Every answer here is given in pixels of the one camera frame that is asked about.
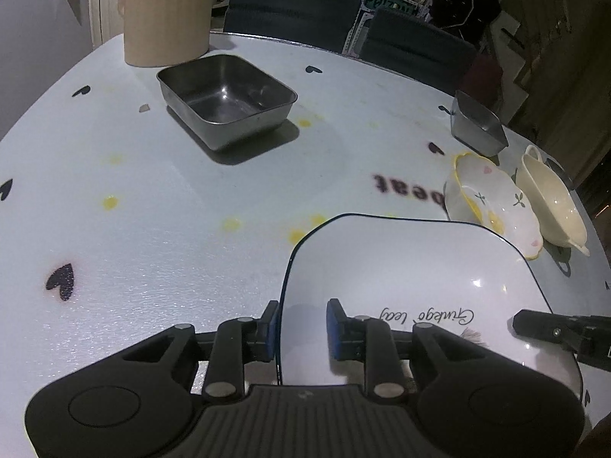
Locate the white black-rimmed square plate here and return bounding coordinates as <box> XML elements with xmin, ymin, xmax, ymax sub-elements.
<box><xmin>279</xmin><ymin>215</ymin><xmax>583</xmax><ymax>395</ymax></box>

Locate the cream two-handled ceramic bowl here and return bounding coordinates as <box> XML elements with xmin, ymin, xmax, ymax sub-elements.
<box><xmin>516</xmin><ymin>145</ymin><xmax>590</xmax><ymax>256</ymax></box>

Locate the lemon pattern scalloped bowl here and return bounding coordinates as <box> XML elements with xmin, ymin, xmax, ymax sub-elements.
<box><xmin>443</xmin><ymin>152</ymin><xmax>544</xmax><ymax>261</ymax></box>

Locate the steel square tray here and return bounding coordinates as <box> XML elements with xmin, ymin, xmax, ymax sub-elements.
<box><xmin>451</xmin><ymin>90</ymin><xmax>509</xmax><ymax>157</ymax></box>
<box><xmin>156</xmin><ymin>54</ymin><xmax>298</xmax><ymax>151</ymax></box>

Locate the small round steel bowl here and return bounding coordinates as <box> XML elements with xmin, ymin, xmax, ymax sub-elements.
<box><xmin>546</xmin><ymin>158</ymin><xmax>575</xmax><ymax>191</ymax></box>

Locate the maroon chair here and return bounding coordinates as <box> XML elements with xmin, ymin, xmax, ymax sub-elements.
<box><xmin>458</xmin><ymin>54</ymin><xmax>503</xmax><ymax>110</ymax></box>

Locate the dark blue chair right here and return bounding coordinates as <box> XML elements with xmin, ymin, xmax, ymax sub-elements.
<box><xmin>359</xmin><ymin>8</ymin><xmax>476</xmax><ymax>95</ymax></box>

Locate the dark blue chair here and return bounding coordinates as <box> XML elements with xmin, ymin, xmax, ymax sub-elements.
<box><xmin>224</xmin><ymin>0</ymin><xmax>360</xmax><ymax>53</ymax></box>
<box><xmin>359</xmin><ymin>8</ymin><xmax>476</xmax><ymax>95</ymax></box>

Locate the dark blue chair left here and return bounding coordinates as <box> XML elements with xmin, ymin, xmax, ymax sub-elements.
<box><xmin>224</xmin><ymin>0</ymin><xmax>360</xmax><ymax>53</ymax></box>

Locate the teal POIZON sign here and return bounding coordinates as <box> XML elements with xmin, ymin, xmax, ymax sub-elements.
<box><xmin>341</xmin><ymin>0</ymin><xmax>426</xmax><ymax>56</ymax></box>

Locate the white kitchen cabinet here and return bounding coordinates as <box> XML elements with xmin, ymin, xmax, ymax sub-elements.
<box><xmin>88</xmin><ymin>0</ymin><xmax>123</xmax><ymax>48</ymax></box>

